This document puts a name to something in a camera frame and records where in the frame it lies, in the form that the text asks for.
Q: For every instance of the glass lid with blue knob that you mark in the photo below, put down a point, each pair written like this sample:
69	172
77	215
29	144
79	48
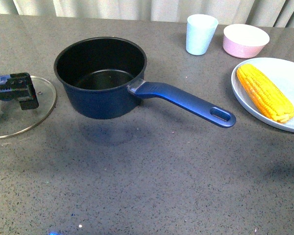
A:
14	120

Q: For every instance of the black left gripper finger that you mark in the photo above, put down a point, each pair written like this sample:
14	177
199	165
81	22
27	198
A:
19	87

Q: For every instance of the white curtain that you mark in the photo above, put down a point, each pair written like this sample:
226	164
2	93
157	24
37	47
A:
268	13

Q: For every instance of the pink bowl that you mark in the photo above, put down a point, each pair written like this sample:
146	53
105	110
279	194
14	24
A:
244	41

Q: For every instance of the blue saucepan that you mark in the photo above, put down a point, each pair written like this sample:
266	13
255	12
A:
104	78

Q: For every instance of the light blue plate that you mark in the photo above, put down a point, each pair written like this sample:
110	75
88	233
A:
281	73

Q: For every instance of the light blue cup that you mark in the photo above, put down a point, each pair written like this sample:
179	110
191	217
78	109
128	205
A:
200	31

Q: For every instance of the yellow corn cob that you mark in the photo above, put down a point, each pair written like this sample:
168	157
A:
265	95

